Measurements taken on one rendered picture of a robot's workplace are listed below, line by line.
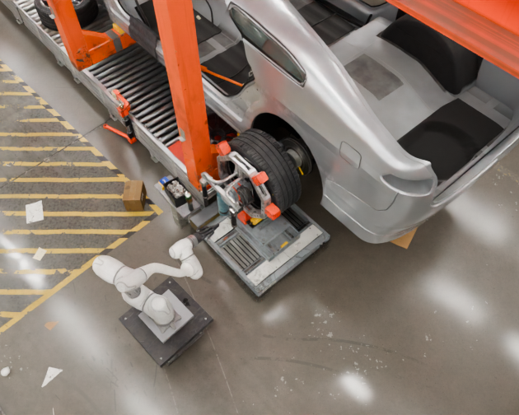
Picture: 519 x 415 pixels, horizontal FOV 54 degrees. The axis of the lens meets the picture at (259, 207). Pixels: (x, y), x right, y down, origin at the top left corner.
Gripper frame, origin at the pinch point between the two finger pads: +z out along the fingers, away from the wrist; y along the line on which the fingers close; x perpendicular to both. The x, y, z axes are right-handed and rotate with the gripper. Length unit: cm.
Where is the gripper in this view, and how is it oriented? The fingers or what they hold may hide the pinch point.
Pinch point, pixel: (215, 226)
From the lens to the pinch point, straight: 379.2
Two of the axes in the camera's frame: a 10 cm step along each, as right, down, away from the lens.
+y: -7.2, -5.7, 3.9
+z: 6.7, -4.3, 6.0
